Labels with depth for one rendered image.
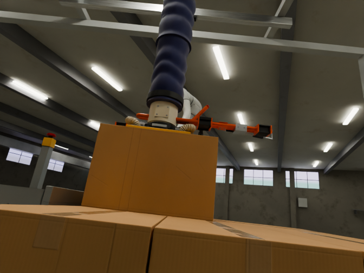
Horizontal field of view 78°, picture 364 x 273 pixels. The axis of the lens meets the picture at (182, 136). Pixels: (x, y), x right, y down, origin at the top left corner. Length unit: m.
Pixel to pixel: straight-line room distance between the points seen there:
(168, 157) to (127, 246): 0.68
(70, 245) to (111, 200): 0.62
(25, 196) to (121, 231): 0.66
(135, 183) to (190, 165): 0.27
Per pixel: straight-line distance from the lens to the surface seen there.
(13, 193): 1.11
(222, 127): 1.36
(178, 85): 1.37
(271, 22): 3.62
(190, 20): 1.69
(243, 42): 3.88
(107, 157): 1.14
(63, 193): 1.12
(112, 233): 0.48
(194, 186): 1.09
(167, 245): 0.47
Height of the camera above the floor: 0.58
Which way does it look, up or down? 18 degrees up
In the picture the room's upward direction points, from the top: 7 degrees clockwise
